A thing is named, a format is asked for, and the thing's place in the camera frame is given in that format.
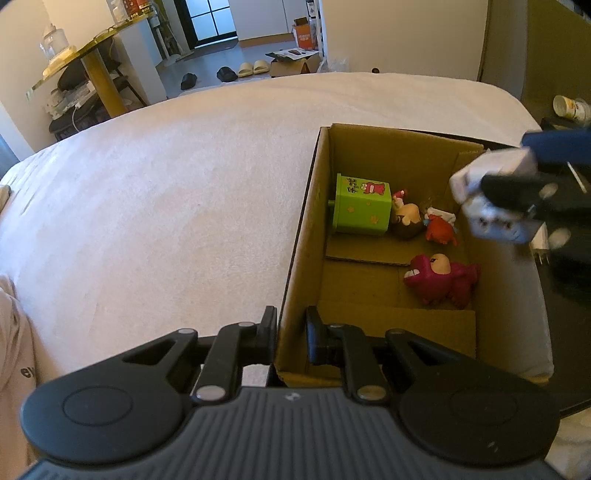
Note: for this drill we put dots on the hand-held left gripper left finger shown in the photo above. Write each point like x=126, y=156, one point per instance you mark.
x=268, y=334

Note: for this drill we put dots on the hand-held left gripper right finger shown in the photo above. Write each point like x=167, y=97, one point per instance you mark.
x=314, y=334

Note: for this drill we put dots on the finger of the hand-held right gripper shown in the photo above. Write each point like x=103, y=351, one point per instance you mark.
x=561, y=146
x=512, y=189

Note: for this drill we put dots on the white plush toy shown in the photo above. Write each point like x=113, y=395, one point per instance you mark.
x=498, y=161

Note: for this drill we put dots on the red crab figurine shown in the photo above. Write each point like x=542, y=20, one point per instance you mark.
x=438, y=229

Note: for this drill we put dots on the brown haired doll figurine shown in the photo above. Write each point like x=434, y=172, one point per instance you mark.
x=408, y=219

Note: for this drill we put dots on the magenta dinosaur figurine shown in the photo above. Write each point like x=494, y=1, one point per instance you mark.
x=443, y=281

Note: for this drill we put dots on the printed paper cup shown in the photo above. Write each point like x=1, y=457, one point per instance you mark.
x=570, y=108

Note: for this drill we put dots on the large brown cardboard sheet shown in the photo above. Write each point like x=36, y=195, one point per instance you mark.
x=545, y=60

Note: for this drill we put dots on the black side table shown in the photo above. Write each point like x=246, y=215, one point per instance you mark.
x=570, y=350

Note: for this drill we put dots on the green printed toy box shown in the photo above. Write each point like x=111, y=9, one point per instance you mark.
x=362, y=207

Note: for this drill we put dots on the clear plastic bag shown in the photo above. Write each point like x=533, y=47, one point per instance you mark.
x=334, y=66

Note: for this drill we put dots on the cardboard box with shoe print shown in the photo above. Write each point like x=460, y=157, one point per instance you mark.
x=291, y=67

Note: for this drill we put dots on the orange box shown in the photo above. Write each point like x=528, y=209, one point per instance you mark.
x=305, y=36

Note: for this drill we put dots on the black slipper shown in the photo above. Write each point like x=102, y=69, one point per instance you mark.
x=226, y=74
x=189, y=81

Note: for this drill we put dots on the beige slipper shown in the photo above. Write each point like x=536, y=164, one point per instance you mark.
x=261, y=66
x=245, y=69

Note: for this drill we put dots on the grey door mat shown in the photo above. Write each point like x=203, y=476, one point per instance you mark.
x=214, y=45

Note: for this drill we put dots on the round gold table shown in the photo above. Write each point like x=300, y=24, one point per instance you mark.
x=104, y=83

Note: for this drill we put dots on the white floor stand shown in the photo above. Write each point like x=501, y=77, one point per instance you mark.
x=173, y=46

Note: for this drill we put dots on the black cushion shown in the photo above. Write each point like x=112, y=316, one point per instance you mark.
x=73, y=76

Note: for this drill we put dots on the glass jar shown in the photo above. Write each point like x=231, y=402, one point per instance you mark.
x=54, y=41

